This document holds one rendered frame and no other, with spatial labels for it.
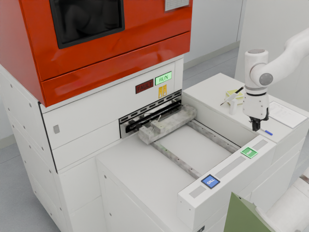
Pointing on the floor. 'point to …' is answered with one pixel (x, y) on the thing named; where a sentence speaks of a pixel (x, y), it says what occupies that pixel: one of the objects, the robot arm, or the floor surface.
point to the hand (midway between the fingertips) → (256, 125)
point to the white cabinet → (268, 177)
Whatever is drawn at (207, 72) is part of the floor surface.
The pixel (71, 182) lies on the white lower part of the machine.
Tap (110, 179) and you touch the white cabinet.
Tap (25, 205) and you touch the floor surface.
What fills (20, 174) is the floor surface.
